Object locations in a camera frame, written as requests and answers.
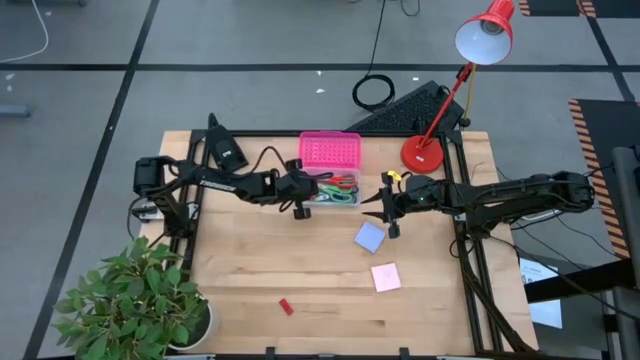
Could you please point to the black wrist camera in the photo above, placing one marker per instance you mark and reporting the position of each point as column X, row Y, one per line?
column 422, row 192
column 262, row 185

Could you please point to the pink sticky note pad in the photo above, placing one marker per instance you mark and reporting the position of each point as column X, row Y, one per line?
column 385, row 277

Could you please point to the black hazard striped floor mat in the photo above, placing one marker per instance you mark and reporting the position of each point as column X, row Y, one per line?
column 560, row 6
column 615, row 130

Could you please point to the red desk lamp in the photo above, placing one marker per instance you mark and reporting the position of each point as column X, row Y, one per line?
column 422, row 155

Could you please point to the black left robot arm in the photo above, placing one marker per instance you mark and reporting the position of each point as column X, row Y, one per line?
column 215, row 182

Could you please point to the white paper sheet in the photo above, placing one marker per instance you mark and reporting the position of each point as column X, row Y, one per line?
column 547, row 314

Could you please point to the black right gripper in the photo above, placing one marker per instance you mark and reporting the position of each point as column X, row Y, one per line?
column 392, row 205

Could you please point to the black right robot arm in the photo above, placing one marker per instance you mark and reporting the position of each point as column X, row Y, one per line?
column 525, row 192

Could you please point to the black arched stand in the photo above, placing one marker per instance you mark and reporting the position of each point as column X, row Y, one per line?
column 227, row 150

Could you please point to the black keyboard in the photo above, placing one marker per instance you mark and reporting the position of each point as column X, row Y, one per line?
column 410, row 112

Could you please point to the grey floor bracket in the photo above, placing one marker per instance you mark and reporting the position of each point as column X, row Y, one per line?
column 15, row 110

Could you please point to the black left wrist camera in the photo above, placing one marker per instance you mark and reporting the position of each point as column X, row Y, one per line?
column 262, row 185

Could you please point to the black metal beam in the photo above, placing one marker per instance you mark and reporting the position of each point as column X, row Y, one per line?
column 590, row 280

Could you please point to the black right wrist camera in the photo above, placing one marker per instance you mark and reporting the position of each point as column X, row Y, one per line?
column 422, row 192

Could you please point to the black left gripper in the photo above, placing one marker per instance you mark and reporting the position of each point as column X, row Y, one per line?
column 300, row 190

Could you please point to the grey metal post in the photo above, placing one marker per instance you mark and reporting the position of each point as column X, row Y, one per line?
column 625, row 225

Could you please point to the red eraser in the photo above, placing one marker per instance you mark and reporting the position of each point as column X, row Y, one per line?
column 286, row 306

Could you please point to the green plant in white pot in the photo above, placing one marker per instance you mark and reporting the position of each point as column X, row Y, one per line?
column 135, row 300

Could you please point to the lilac sticky note pad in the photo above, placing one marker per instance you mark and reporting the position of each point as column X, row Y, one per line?
column 370, row 237

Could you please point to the pale metal bracket plate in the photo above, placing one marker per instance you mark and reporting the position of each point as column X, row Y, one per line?
column 147, row 212

